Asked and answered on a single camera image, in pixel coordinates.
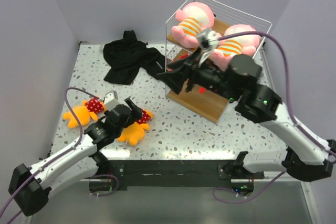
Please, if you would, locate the black cloth garment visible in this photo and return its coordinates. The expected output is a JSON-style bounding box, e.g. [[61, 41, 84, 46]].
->
[[103, 30, 165, 85]]

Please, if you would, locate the orange bear plush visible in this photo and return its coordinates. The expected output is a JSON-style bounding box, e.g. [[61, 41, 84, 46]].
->
[[117, 109, 154, 146], [62, 98, 107, 129]]

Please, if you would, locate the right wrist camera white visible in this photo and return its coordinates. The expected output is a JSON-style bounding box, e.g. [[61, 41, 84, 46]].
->
[[196, 28, 219, 67]]

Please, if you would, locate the white wire wooden shelf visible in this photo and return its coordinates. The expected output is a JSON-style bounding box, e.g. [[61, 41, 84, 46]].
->
[[165, 0, 272, 123]]

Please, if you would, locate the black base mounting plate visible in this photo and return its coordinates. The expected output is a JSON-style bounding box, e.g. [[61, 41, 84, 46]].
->
[[97, 159, 265, 190]]

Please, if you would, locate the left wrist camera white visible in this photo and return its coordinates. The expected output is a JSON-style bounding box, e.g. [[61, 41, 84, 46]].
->
[[103, 90, 120, 111]]

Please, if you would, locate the red shark plush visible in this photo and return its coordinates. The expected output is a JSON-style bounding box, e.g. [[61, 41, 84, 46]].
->
[[180, 52, 193, 60]]

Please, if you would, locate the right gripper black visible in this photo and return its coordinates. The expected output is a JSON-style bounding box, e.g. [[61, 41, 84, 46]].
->
[[156, 44, 239, 102]]

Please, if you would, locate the red whale plush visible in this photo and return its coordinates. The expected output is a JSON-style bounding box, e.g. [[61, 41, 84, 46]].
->
[[199, 87, 206, 94]]

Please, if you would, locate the pink striped plush doll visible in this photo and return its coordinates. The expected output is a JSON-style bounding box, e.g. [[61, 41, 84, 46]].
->
[[171, 2, 216, 49], [209, 35, 261, 70]]

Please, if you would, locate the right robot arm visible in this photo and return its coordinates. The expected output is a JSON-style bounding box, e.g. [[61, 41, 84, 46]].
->
[[158, 51, 335, 182]]

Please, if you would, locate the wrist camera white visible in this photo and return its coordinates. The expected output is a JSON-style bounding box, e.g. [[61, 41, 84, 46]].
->
[[196, 28, 219, 67], [103, 90, 120, 111]]

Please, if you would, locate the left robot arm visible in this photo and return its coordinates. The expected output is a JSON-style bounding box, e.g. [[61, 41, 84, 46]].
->
[[8, 98, 142, 216]]

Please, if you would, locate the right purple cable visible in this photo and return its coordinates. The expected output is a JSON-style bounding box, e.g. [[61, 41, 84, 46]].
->
[[212, 31, 336, 204]]

